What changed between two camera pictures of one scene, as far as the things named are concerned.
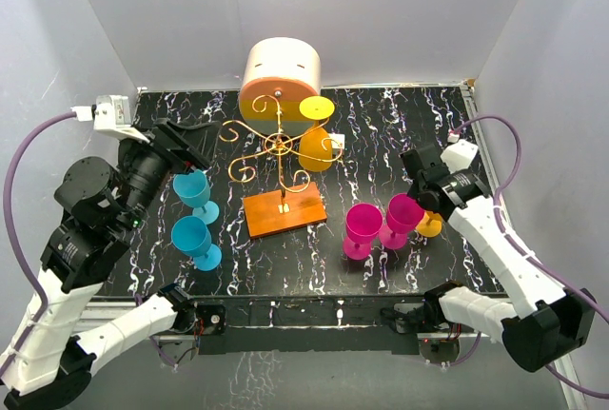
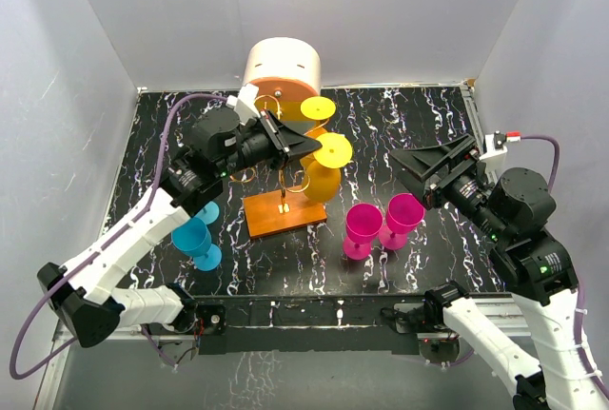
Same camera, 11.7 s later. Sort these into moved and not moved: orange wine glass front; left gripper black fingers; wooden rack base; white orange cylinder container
Moved: orange wine glass front; left gripper black fingers
Not moved: wooden rack base; white orange cylinder container
